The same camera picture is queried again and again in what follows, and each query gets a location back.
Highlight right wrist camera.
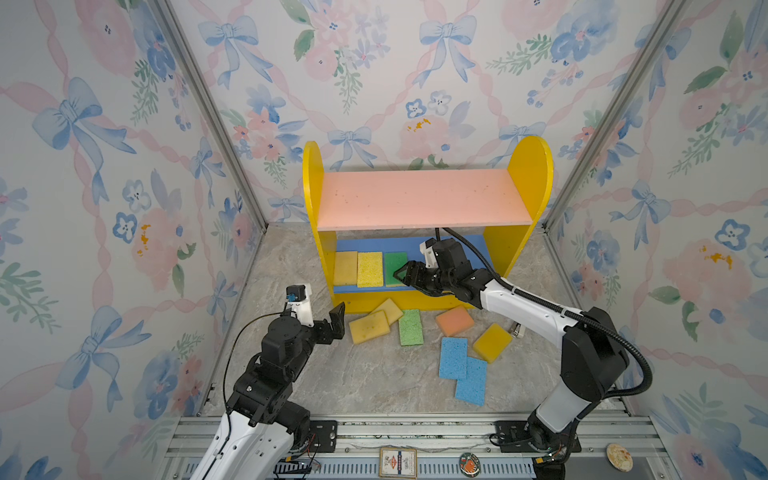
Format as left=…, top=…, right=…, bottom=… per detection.
left=419, top=238, right=438, bottom=269

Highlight aluminium rail base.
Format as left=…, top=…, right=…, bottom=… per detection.
left=158, top=410, right=682, bottom=480

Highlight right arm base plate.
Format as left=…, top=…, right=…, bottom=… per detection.
left=488, top=420, right=582, bottom=456

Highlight black corrugated cable right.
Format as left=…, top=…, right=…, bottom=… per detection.
left=434, top=226, right=654, bottom=400

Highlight pale yellow sponge orange back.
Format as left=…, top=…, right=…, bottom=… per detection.
left=374, top=298, right=404, bottom=325

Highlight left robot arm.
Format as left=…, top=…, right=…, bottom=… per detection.
left=192, top=303, right=345, bottom=479

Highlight yellow shelf pink blue boards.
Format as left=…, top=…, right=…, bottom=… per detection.
left=302, top=136, right=554, bottom=313

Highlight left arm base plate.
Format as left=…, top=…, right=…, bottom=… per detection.
left=288, top=420, right=339, bottom=456

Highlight orange pink sponge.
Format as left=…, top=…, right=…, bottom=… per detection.
left=436, top=307, right=475, bottom=337

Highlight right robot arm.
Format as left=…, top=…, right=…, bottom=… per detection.
left=394, top=237, right=630, bottom=453

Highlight round dark badge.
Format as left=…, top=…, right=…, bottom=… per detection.
left=459, top=452, right=481, bottom=478

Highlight blue sponge upper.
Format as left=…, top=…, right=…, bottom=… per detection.
left=439, top=337, right=468, bottom=380

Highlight square printed card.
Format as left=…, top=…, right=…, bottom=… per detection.
left=378, top=447, right=418, bottom=479

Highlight dark green sponge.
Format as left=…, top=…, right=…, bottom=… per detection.
left=384, top=252, right=408, bottom=288

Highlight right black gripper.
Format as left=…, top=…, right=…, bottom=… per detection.
left=392, top=262, right=456, bottom=297

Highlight blue sponge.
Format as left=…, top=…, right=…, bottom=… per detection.
left=455, top=357, right=488, bottom=406
left=439, top=337, right=468, bottom=380

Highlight round beige disc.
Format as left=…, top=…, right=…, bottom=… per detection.
left=605, top=443, right=634, bottom=473

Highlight yellow sponge right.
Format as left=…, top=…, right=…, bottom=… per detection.
left=472, top=323, right=513, bottom=364

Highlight bright yellow sponge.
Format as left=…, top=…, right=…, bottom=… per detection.
left=357, top=252, right=384, bottom=288

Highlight light green sponge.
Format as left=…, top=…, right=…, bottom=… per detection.
left=398, top=310, right=424, bottom=347

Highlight blue sponge lower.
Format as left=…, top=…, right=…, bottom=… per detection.
left=455, top=357, right=488, bottom=406

